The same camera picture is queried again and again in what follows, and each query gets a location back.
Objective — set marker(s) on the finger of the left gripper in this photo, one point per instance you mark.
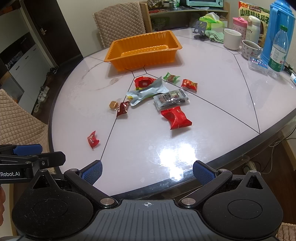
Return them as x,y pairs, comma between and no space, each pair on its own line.
50,160
34,149

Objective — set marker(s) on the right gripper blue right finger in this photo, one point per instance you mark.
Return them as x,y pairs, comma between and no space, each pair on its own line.
211,181

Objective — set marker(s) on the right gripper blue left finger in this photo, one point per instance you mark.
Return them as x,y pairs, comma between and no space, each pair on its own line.
83,180

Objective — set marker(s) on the small red candy packet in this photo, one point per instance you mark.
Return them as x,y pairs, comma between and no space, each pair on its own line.
92,140

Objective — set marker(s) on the large red snack packet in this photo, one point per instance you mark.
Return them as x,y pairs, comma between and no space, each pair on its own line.
176,118

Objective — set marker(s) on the brown candy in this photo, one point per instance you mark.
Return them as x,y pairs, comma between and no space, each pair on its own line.
113,105

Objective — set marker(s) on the dark red snack packet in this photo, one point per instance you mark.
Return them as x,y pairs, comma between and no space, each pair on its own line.
122,108

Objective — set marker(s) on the clear dark snack packet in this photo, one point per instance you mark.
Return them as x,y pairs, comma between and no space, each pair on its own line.
170,98

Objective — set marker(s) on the red square snack packet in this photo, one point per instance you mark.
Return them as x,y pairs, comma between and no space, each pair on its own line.
188,84

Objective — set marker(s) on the silver green foil pouch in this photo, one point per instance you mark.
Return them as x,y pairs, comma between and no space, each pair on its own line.
136,96

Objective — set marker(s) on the red round snack packet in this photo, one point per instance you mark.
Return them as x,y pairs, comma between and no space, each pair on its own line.
143,82

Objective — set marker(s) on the green candy packet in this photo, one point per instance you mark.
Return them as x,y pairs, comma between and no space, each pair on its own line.
171,78

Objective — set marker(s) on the person left hand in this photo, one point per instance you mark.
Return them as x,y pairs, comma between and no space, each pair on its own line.
2,200

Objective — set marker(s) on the near beige quilted chair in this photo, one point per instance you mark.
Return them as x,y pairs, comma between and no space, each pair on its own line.
18,127

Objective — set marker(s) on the beige quilted chair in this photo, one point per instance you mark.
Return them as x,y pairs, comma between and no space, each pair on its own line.
119,21
18,127

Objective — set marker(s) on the white cabinet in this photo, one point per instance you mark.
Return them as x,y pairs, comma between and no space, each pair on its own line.
27,71

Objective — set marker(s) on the clear plastic box blue label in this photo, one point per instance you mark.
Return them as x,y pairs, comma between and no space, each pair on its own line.
257,65

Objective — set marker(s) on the patterned mug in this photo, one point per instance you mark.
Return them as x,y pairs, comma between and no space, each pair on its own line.
250,49

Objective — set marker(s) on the white mug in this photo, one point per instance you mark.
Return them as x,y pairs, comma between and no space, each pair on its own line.
232,39

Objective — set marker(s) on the orange plastic tray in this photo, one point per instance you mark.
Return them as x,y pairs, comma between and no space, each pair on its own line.
143,50

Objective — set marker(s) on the green folded cloth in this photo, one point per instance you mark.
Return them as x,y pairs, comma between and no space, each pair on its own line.
215,36

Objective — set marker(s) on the green label water bottle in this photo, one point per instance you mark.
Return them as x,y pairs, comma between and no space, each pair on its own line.
278,52

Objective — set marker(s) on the grey phone stand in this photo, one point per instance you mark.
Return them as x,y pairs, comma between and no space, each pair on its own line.
199,31

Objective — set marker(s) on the white miffy thermos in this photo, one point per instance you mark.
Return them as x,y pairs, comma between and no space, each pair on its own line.
253,29

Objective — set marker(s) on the green tissue pack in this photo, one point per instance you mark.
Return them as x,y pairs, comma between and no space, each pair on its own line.
212,18

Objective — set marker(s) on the pink lidded cup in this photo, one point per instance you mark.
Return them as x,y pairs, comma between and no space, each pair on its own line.
240,25

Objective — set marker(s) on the wooden shelf unit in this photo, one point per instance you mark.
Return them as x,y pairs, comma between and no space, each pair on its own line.
182,17

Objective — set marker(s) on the sunflower seed bag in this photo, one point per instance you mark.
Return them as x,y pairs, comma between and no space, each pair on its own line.
246,10

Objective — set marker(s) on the mint toaster oven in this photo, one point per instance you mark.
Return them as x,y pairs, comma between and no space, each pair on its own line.
206,3

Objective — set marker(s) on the blue water jug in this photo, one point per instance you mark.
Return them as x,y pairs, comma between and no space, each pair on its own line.
280,14

